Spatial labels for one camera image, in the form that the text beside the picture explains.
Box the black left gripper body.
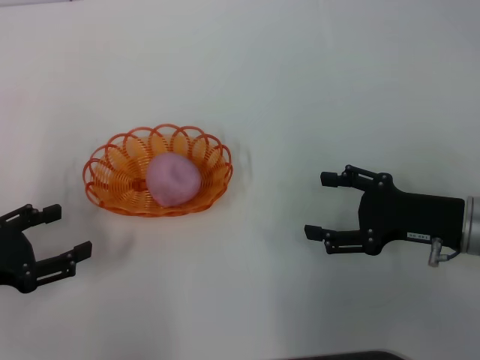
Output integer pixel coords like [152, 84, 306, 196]
[0, 220, 38, 295]

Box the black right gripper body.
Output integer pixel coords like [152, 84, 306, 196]
[358, 173, 467, 257]

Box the orange woven plastic basket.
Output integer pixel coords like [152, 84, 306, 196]
[82, 123, 234, 218]

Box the pink peach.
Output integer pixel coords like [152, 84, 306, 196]
[145, 152, 203, 209]

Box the dark robot torso edge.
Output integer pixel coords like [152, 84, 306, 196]
[268, 350, 406, 360]

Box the silver right gripper cable connector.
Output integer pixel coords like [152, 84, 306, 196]
[428, 236, 461, 268]

